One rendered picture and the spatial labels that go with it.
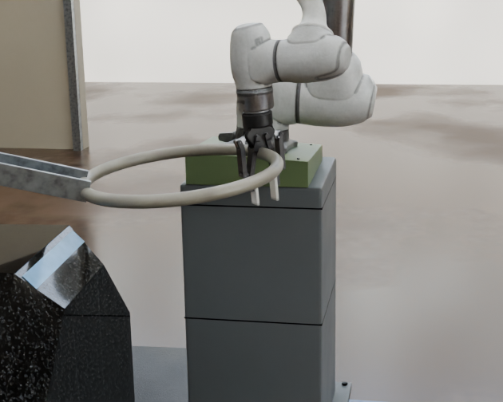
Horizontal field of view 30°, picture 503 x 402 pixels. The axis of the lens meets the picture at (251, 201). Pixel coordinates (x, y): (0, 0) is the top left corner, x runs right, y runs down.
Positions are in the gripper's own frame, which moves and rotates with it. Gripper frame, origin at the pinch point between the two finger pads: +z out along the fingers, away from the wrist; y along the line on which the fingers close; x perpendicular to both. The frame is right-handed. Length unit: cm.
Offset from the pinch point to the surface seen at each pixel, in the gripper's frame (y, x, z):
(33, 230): 59, -2, -3
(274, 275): -10.0, -17.6, 30.5
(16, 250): 66, 10, -3
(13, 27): -75, -497, -14
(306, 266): -17.4, -11.6, 28.2
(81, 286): 55, 18, 6
